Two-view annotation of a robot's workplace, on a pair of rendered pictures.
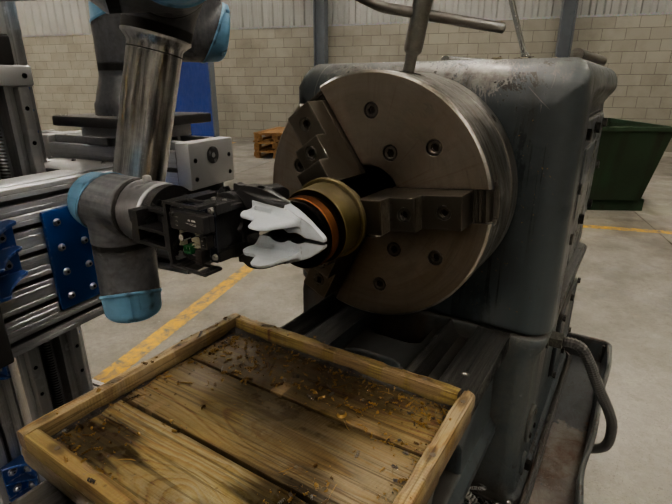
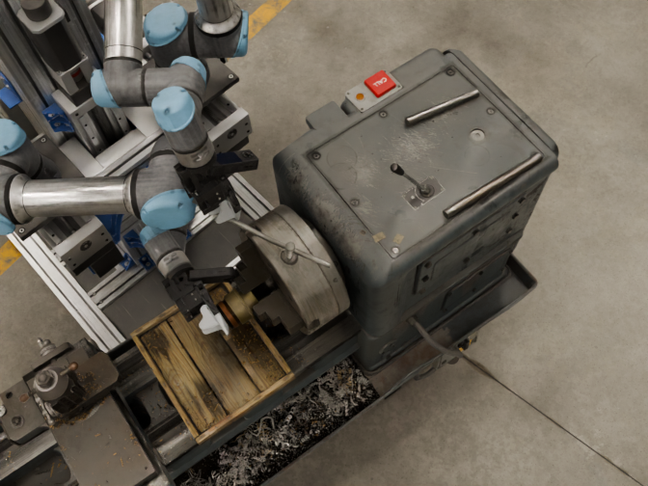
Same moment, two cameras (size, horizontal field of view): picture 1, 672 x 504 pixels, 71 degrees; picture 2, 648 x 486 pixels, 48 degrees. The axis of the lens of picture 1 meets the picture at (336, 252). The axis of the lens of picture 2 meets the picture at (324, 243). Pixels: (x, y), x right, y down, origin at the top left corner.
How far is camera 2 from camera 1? 1.62 m
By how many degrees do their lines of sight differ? 48
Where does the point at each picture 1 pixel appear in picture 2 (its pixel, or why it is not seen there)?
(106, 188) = (154, 253)
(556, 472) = (411, 361)
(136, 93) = not seen: hidden behind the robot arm
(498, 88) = (349, 257)
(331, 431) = (235, 368)
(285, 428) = (220, 361)
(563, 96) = (369, 286)
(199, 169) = (221, 147)
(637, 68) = not seen: outside the picture
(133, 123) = not seen: hidden behind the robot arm
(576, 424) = (454, 335)
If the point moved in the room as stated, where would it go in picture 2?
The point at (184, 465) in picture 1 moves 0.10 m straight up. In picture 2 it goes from (182, 365) to (174, 355)
